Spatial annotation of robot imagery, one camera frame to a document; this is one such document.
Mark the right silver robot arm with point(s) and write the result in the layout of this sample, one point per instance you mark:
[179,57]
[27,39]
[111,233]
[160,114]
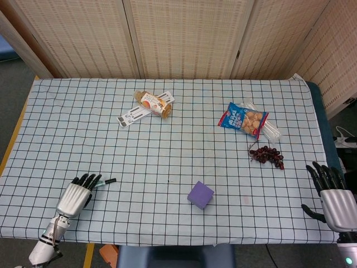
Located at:
[347,248]

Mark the white power strip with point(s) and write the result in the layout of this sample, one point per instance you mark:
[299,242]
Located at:
[346,141]

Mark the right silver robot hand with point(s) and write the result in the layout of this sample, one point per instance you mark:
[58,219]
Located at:
[338,208]

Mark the clear plastic cup package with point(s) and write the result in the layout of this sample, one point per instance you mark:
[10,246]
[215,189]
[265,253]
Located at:
[272,132]

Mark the blue biscuit snack bag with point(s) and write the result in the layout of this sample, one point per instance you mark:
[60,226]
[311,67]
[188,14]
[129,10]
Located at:
[237,118]

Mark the white black checkered tablecloth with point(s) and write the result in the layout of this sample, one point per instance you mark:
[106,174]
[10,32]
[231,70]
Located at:
[167,150]

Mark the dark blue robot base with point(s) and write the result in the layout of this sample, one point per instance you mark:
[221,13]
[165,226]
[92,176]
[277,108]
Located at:
[175,257]

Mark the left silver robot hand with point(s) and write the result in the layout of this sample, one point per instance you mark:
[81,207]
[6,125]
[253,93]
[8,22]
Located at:
[72,199]

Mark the black equipment box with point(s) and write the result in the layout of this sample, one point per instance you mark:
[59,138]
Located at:
[348,162]

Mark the orange juice bottle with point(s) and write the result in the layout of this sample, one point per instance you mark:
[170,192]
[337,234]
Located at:
[153,104]

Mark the black marker pen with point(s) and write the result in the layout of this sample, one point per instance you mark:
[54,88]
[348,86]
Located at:
[110,181]

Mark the woven folding screen panel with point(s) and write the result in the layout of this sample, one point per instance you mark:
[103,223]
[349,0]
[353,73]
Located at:
[334,61]
[279,39]
[189,39]
[83,39]
[30,47]

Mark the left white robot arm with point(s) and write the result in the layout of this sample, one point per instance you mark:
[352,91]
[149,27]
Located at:
[50,237]

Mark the purple foam cube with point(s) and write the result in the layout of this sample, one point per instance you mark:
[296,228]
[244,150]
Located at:
[200,195]

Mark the white folding phone stand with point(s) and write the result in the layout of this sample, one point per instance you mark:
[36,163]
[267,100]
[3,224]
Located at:
[131,117]

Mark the dark red grape bunch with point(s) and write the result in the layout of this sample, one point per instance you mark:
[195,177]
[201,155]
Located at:
[265,155]

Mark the small metal screen hinge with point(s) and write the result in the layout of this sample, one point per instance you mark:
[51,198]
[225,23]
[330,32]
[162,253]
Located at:
[238,54]

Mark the orange floor object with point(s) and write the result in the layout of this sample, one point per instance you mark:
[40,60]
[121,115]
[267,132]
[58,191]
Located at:
[108,255]

